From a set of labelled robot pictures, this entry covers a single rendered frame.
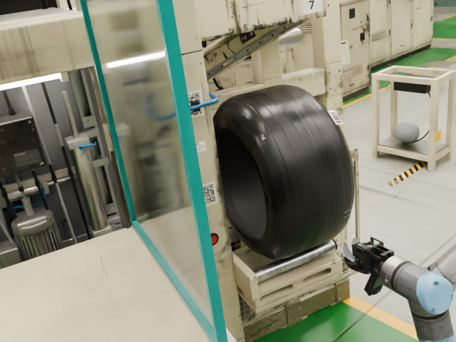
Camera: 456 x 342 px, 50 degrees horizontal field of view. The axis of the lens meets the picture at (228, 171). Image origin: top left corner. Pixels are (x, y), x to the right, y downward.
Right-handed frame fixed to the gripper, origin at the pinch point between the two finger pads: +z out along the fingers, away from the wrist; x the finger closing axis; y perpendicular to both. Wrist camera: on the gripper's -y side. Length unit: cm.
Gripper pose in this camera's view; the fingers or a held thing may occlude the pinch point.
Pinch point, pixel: (345, 252)
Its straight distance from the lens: 156.1
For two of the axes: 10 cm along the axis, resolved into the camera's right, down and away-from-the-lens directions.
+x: -8.9, 2.8, -3.6
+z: -4.2, -1.9, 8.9
